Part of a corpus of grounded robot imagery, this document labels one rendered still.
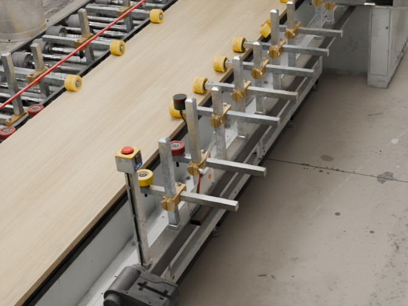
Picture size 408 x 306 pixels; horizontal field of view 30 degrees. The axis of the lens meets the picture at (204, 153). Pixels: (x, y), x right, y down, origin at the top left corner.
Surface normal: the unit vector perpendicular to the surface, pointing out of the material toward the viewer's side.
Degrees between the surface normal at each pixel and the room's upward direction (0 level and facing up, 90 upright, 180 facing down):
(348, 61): 90
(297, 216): 0
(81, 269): 90
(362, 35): 90
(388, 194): 0
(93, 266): 90
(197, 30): 0
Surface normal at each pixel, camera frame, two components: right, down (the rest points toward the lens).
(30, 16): 0.63, 0.36
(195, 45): -0.08, -0.85
